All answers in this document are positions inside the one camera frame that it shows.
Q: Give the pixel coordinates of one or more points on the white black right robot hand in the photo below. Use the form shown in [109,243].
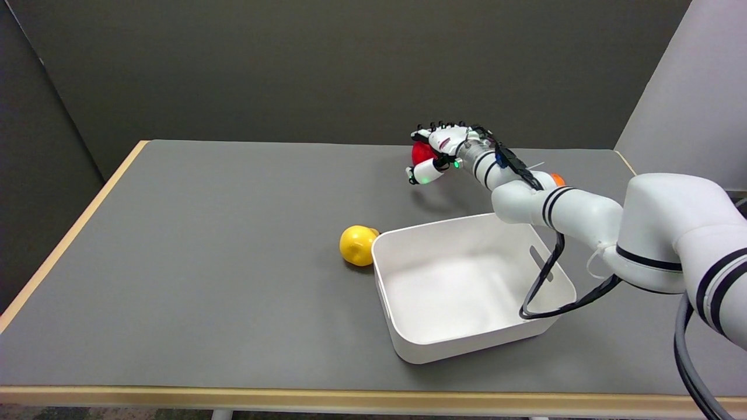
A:
[443,150]

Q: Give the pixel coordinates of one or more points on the red tomato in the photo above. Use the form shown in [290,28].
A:
[421,154]

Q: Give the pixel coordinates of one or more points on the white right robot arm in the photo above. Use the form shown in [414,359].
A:
[613,224]

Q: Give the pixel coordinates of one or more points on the orange oval fruit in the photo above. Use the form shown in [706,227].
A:
[558,179]

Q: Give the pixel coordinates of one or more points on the yellow round fruit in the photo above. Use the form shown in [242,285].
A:
[358,245]

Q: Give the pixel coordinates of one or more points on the white plastic bin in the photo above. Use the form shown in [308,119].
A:
[461,291]

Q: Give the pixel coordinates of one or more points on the white table leg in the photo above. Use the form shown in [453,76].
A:
[222,415]

